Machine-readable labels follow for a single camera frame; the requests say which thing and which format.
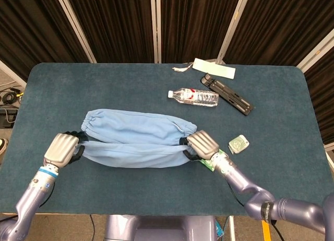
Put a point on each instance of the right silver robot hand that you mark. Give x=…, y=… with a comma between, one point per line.
x=203, y=145

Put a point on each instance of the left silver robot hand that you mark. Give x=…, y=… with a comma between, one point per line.
x=61, y=149

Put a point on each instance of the light blue sweatpants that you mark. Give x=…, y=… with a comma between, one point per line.
x=135, y=136

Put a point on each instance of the left purple robot arm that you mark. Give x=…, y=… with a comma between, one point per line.
x=34, y=194

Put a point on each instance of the right purple robot arm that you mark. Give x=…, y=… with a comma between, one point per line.
x=235, y=178

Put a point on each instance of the green tea sachet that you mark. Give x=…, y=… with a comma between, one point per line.
x=208, y=164

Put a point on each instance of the green white tissue pack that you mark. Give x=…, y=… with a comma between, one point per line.
x=238, y=144

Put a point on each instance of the clear plastic water bottle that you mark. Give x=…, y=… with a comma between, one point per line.
x=201, y=97

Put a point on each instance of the black floor box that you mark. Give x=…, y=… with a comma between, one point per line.
x=7, y=118

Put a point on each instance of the pale paper bookmark with tassel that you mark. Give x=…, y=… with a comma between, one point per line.
x=216, y=68

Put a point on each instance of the purple robot torso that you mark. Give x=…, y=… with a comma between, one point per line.
x=156, y=230

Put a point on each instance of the yellow strip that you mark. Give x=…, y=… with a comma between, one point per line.
x=265, y=231

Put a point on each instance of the black pleated curtain panel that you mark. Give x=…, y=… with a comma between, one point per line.
x=193, y=24
x=117, y=24
x=39, y=29
x=323, y=100
x=281, y=24

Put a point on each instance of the white partition frame post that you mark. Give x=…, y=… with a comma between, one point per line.
x=156, y=27
x=233, y=27
x=13, y=72
x=75, y=27
x=317, y=52

